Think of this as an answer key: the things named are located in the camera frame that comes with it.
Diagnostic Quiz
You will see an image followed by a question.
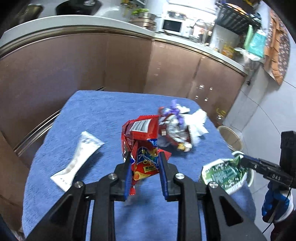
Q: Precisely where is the green white snack bag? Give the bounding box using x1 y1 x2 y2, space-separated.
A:
199 151 254 195

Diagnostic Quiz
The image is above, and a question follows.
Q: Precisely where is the dark red silver wrapper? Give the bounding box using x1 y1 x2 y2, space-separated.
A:
158 107 193 152

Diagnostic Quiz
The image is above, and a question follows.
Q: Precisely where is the white tissue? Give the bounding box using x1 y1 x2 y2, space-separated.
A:
178 106 208 146

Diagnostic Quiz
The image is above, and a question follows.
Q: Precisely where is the red snack bag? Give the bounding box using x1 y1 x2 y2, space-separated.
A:
121 115 171 196

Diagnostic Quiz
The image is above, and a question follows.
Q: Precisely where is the purple plastic wrapper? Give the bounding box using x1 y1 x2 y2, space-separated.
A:
162 99 184 125

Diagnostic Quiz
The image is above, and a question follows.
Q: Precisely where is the white round trash bin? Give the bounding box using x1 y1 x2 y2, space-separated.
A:
232 151 254 187

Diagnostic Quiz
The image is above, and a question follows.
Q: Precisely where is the brown kitchen cabinet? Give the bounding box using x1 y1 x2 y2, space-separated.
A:
0 25 248 232

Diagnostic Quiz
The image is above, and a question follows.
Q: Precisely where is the wicker lined waste basket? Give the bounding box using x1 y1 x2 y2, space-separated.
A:
217 126 243 152

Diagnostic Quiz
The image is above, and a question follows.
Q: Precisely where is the cooking oil bottle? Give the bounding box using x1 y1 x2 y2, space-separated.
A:
216 108 227 126

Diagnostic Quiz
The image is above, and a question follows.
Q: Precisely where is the white long sachet wrapper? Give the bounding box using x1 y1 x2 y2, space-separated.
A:
50 131 104 192

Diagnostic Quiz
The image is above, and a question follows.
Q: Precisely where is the blue towel mat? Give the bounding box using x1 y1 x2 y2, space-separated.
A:
23 91 263 240

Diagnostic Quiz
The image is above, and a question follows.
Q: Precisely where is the orange brown hanging apron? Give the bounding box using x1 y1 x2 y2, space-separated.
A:
264 9 290 86

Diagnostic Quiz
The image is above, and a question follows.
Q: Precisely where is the yellow detergent bottle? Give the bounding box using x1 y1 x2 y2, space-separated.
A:
221 42 235 59

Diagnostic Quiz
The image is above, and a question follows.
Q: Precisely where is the teal hanging bag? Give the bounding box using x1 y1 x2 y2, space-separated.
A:
244 25 266 58

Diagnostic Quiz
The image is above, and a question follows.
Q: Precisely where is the chrome sink faucet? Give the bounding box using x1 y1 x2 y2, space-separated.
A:
194 19 211 45

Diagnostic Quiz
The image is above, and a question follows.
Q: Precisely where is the black dish rack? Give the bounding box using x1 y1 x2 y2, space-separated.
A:
215 3 261 35

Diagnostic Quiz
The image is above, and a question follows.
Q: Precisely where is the white microwave oven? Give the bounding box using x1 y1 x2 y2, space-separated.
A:
159 11 194 39

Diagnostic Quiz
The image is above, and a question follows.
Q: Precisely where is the bronze rice cooker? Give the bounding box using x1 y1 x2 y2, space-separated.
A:
130 18 156 31

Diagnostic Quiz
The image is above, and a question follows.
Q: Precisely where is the steel pot with greens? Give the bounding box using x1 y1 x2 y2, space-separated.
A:
132 8 159 20

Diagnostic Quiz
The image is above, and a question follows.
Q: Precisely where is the steel wok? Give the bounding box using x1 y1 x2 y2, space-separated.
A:
15 4 44 24

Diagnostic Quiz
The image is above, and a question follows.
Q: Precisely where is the black wok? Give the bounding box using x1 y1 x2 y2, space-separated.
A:
55 0 102 16

